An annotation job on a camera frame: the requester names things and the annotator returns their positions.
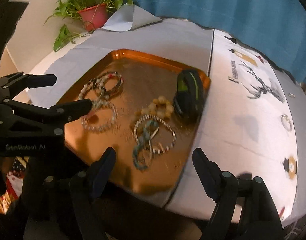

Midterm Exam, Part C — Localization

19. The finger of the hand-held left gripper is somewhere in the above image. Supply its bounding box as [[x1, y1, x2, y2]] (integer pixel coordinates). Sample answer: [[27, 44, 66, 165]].
[[0, 72, 57, 100], [5, 99, 92, 135]]

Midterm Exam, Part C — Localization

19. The red patterned cloth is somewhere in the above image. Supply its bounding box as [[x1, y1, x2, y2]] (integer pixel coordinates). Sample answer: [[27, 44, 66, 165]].
[[0, 156, 26, 214]]

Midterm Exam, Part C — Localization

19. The printed white grey tablecloth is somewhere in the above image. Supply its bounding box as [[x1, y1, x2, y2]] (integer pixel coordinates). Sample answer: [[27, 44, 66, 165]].
[[25, 5, 302, 224]]

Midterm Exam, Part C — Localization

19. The red white beaded bracelet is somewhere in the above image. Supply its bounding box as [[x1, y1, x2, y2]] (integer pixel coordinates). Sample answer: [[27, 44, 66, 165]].
[[79, 79, 111, 102], [93, 71, 125, 98]]

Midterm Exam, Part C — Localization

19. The clear crystal bead bracelet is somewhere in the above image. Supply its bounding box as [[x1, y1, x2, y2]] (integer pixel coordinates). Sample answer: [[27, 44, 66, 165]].
[[81, 99, 118, 133]]

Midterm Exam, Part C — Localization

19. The silver chain bracelet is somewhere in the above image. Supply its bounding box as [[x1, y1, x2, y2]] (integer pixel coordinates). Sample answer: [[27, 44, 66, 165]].
[[134, 114, 177, 155]]

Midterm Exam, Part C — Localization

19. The teal bead bracelet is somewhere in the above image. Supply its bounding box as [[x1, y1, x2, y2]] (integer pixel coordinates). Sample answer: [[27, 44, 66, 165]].
[[132, 120, 160, 172]]

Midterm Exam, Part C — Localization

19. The blue curtain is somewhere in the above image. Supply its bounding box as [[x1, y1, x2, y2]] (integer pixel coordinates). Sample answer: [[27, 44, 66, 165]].
[[118, 0, 306, 85]]

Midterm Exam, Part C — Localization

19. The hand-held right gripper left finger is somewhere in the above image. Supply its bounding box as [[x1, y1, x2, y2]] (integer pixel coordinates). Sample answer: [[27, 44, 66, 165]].
[[23, 147, 116, 240]]

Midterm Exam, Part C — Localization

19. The thin hoop bracelet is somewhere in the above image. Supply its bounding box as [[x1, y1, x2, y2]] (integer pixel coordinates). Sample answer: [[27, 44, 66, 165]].
[[281, 114, 293, 132]]

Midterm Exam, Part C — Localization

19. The orange tray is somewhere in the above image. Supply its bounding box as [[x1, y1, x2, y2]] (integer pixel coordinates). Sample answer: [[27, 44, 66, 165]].
[[56, 49, 211, 202]]

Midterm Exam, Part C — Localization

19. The wooden bead bracelet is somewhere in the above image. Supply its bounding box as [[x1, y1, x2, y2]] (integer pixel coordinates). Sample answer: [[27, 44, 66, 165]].
[[135, 96, 175, 119]]

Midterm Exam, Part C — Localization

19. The green potted plant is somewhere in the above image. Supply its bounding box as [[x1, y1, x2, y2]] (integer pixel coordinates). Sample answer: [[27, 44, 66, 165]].
[[44, 0, 133, 53]]

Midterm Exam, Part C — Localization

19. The black green bangle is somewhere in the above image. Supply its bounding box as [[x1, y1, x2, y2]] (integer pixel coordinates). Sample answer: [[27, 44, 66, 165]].
[[173, 70, 206, 123]]

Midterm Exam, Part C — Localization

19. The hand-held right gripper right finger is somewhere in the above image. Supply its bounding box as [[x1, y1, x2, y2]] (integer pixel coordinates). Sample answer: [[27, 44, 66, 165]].
[[192, 148, 285, 240]]

